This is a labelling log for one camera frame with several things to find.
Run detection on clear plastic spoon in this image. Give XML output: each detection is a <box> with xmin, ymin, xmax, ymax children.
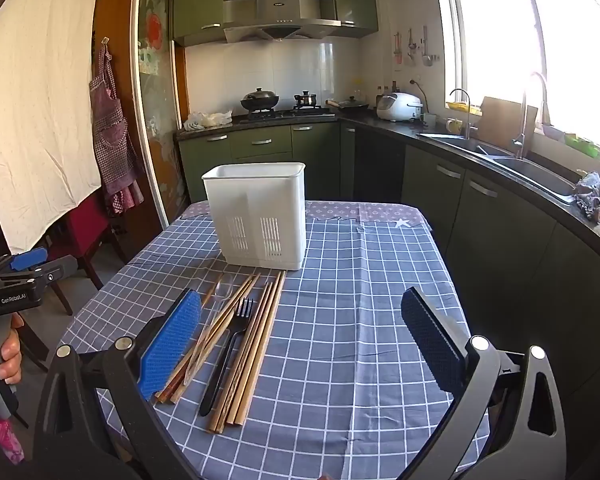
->
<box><xmin>182</xmin><ymin>280</ymin><xmax>236</xmax><ymax>386</ymax></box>

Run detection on steel range hood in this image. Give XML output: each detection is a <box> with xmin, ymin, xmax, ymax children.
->
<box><xmin>222</xmin><ymin>0</ymin><xmax>343</xmax><ymax>44</ymax></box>

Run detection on white plastic utensil holder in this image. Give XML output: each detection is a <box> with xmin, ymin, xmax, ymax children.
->
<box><xmin>201</xmin><ymin>161</ymin><xmax>307</xmax><ymax>272</ymax></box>

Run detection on purple patterned star cloth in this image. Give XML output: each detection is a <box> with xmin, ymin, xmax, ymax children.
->
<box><xmin>180</xmin><ymin>200</ymin><xmax>431</xmax><ymax>232</ymax></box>

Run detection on white plastic bag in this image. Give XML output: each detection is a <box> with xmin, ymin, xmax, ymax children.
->
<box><xmin>182</xmin><ymin>110</ymin><xmax>234</xmax><ymax>131</ymax></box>

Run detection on pile of wooden chopsticks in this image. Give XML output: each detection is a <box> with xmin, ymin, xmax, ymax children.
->
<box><xmin>153</xmin><ymin>270</ymin><xmax>287</xmax><ymax>435</ymax></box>

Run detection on white hanging sheet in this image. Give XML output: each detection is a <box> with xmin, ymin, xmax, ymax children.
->
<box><xmin>0</xmin><ymin>0</ymin><xmax>104</xmax><ymax>256</ymax></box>

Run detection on glass sliding door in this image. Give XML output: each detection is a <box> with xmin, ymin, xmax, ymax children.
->
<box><xmin>131</xmin><ymin>0</ymin><xmax>182</xmax><ymax>233</ymax></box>

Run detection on small chrome faucet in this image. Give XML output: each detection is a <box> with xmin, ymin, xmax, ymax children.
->
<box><xmin>449</xmin><ymin>88</ymin><xmax>474</xmax><ymax>140</ymax></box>

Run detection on black kitchen countertop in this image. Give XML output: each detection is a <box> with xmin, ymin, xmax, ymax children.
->
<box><xmin>174</xmin><ymin>111</ymin><xmax>600</xmax><ymax>261</ymax></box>

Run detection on blue checkered tablecloth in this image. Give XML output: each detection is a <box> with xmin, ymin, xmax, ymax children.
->
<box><xmin>57</xmin><ymin>212</ymin><xmax>492</xmax><ymax>480</ymax></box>

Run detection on red chair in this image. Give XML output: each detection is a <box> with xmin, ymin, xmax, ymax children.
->
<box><xmin>42</xmin><ymin>195</ymin><xmax>127</xmax><ymax>306</ymax></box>

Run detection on steel kitchen sink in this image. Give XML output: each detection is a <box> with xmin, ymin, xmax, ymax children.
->
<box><xmin>417</xmin><ymin>130</ymin><xmax>578</xmax><ymax>203</ymax></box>

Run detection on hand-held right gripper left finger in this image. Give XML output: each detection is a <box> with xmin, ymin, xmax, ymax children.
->
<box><xmin>32</xmin><ymin>287</ymin><xmax>203</xmax><ymax>480</ymax></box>

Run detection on person's left forearm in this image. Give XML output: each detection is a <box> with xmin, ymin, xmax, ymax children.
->
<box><xmin>0</xmin><ymin>407</ymin><xmax>26</xmax><ymax>463</ymax></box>

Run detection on white rice cooker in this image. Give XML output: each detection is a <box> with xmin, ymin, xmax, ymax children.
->
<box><xmin>376</xmin><ymin>91</ymin><xmax>425</xmax><ymax>123</ymax></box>

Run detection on frying pan with lid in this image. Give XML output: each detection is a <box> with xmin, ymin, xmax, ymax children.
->
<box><xmin>327</xmin><ymin>95</ymin><xmax>371</xmax><ymax>111</ymax></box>

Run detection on gas stove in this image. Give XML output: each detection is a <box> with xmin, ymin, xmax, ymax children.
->
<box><xmin>236</xmin><ymin>105</ymin><xmax>337</xmax><ymax>121</ymax></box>

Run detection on purple plaid apron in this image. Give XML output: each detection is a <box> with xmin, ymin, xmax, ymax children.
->
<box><xmin>89</xmin><ymin>42</ymin><xmax>146</xmax><ymax>217</ymax></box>

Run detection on hanging metal spatula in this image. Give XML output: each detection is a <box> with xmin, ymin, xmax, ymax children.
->
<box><xmin>419</xmin><ymin>25</ymin><xmax>439</xmax><ymax>68</ymax></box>

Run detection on tall chrome faucet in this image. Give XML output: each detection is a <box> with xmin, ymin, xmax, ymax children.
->
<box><xmin>511</xmin><ymin>72</ymin><xmax>552</xmax><ymax>161</ymax></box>

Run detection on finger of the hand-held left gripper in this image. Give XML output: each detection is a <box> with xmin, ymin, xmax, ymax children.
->
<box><xmin>27</xmin><ymin>254</ymin><xmax>79</xmax><ymax>292</ymax></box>
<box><xmin>7</xmin><ymin>248</ymin><xmax>50</xmax><ymax>273</ymax></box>

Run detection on green wall cabinets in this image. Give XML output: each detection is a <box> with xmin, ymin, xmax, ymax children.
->
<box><xmin>172</xmin><ymin>0</ymin><xmax>381</xmax><ymax>49</ymax></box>

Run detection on black plastic fork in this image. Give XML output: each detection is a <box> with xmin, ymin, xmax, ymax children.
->
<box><xmin>198</xmin><ymin>297</ymin><xmax>255</xmax><ymax>417</ymax></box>

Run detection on green base kitchen cabinets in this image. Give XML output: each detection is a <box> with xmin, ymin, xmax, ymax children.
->
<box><xmin>177</xmin><ymin>122</ymin><xmax>600</xmax><ymax>411</ymax></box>

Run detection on crumpled dish rag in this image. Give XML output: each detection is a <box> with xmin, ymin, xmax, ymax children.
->
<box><xmin>572</xmin><ymin>170</ymin><xmax>600</xmax><ymax>224</ymax></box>

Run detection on green plastic container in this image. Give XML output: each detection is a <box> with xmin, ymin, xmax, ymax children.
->
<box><xmin>564</xmin><ymin>132</ymin><xmax>600</xmax><ymax>159</ymax></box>

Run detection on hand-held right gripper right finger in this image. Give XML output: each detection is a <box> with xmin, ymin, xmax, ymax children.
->
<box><xmin>400</xmin><ymin>287</ymin><xmax>568</xmax><ymax>480</ymax></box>

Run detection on black wok with lid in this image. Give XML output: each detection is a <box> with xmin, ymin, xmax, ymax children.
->
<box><xmin>239</xmin><ymin>87</ymin><xmax>281</xmax><ymax>114</ymax></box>

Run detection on person's left hand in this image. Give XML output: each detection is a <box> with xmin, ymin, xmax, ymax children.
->
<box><xmin>0</xmin><ymin>312</ymin><xmax>25</xmax><ymax>386</ymax></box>

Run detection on wooden cutting board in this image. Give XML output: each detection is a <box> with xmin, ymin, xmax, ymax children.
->
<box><xmin>477</xmin><ymin>96</ymin><xmax>539</xmax><ymax>152</ymax></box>

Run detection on kitchen window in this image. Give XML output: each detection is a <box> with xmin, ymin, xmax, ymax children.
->
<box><xmin>439</xmin><ymin>0</ymin><xmax>600</xmax><ymax>173</ymax></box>

